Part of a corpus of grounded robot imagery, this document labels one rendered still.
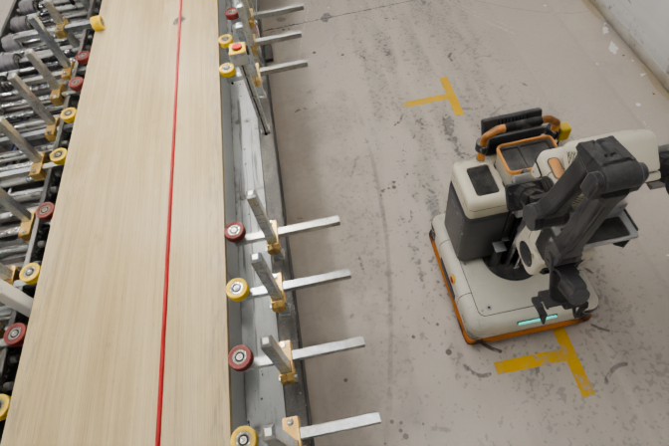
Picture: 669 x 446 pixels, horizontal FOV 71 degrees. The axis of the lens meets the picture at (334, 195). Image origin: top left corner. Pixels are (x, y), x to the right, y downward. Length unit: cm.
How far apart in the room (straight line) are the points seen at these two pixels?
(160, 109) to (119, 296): 98
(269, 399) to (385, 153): 184
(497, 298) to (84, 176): 198
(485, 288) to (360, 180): 111
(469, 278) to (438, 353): 43
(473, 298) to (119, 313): 153
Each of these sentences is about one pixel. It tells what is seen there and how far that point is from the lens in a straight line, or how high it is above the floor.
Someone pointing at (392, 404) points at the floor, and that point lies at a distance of 247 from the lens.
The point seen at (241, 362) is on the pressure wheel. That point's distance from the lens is 166.
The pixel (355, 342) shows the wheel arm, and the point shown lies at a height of 82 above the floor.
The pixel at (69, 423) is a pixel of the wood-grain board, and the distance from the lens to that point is 186.
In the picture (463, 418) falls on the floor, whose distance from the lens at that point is 248.
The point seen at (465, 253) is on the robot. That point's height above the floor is 40.
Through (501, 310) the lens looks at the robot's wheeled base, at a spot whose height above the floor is 28.
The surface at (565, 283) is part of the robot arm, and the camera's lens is 143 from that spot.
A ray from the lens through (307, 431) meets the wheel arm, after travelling 164.
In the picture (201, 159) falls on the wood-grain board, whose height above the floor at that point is 90.
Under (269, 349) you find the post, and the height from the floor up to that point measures 108.
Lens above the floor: 243
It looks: 54 degrees down
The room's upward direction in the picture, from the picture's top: 12 degrees counter-clockwise
